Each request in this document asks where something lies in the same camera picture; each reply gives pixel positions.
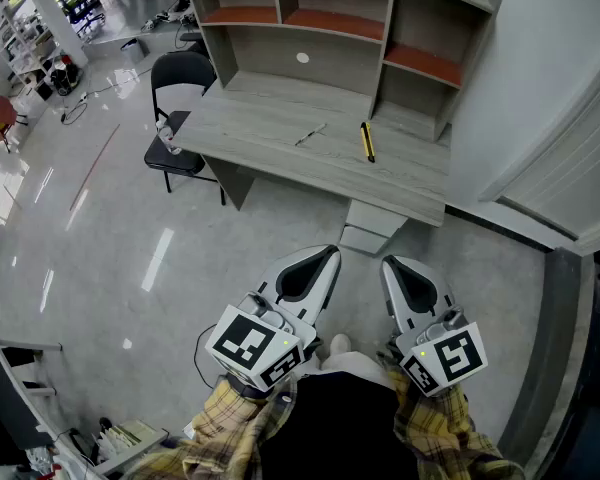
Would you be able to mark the grey desk drawer unit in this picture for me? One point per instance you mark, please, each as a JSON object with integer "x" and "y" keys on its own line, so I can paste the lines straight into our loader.
{"x": 372, "y": 220}

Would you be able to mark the silver pen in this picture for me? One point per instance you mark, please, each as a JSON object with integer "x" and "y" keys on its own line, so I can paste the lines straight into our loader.
{"x": 310, "y": 134}

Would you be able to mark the dark door threshold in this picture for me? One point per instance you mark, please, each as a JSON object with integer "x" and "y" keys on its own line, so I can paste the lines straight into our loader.
{"x": 555, "y": 343}

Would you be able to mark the white pillar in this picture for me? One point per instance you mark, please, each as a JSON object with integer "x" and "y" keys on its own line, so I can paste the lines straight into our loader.
{"x": 50, "y": 13}

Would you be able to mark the dark workbench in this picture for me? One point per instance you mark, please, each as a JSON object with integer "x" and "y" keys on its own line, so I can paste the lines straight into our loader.
{"x": 5, "y": 408}

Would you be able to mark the white box of papers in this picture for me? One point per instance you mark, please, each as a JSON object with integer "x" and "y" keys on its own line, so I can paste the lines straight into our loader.
{"x": 130, "y": 435}

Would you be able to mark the white door frame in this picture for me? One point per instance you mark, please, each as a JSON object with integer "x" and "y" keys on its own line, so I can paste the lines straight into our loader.
{"x": 570, "y": 168}

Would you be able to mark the black wristwatch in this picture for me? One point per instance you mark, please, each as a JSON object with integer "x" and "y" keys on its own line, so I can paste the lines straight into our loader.
{"x": 247, "y": 390}

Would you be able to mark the clear plastic water bottle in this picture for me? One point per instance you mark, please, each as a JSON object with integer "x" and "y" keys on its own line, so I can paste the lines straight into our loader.
{"x": 169, "y": 140}

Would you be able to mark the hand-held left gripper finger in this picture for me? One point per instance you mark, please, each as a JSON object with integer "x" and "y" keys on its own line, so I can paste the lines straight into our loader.
{"x": 320, "y": 293}
{"x": 290, "y": 268}

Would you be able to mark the black folding chair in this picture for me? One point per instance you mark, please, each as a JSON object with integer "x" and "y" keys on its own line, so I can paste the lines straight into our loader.
{"x": 180, "y": 70}

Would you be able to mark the orange chair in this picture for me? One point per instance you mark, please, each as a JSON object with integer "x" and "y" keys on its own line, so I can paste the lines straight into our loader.
{"x": 0, "y": 115}

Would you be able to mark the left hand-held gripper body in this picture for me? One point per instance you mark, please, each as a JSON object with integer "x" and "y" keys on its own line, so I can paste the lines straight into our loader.
{"x": 240, "y": 340}

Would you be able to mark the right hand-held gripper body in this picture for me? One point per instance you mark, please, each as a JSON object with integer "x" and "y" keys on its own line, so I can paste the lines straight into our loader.
{"x": 455, "y": 358}

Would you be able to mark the black bag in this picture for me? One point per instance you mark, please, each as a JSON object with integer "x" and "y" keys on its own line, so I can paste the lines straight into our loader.
{"x": 65, "y": 75}

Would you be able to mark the grey wooden desk hutch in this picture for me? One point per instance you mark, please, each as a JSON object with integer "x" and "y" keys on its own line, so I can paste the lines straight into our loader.
{"x": 280, "y": 60}

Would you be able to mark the person's left forearm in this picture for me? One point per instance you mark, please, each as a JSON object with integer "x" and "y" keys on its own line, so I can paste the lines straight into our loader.
{"x": 225, "y": 418}

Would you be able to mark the short red floor tape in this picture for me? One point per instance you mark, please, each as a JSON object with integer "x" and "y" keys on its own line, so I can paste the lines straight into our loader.
{"x": 12, "y": 195}

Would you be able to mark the yellow utility knife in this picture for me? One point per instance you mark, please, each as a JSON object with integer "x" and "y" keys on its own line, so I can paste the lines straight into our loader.
{"x": 367, "y": 143}

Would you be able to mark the grey desk leg panel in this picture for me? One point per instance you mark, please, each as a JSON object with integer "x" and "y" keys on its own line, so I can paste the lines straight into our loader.
{"x": 232, "y": 183}

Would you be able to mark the green and black office chair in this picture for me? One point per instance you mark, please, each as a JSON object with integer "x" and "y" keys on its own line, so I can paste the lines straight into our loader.
{"x": 82, "y": 5}

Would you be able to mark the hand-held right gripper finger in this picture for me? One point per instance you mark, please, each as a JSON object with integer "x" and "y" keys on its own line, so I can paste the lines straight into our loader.
{"x": 440, "y": 293}
{"x": 392, "y": 293}

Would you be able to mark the white shelving rack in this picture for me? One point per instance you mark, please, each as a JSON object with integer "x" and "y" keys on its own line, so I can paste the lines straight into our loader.
{"x": 25, "y": 43}

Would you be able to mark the grey waste bin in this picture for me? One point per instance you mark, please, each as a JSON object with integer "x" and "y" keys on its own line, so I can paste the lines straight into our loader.
{"x": 132, "y": 48}

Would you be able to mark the person's legs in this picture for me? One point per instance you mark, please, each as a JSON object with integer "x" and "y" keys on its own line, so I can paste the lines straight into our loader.
{"x": 350, "y": 363}

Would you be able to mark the person's torso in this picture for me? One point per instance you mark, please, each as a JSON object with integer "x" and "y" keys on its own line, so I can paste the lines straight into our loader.
{"x": 340, "y": 428}

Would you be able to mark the person's right forearm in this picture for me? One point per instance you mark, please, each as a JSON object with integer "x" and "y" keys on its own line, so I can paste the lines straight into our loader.
{"x": 435, "y": 428}

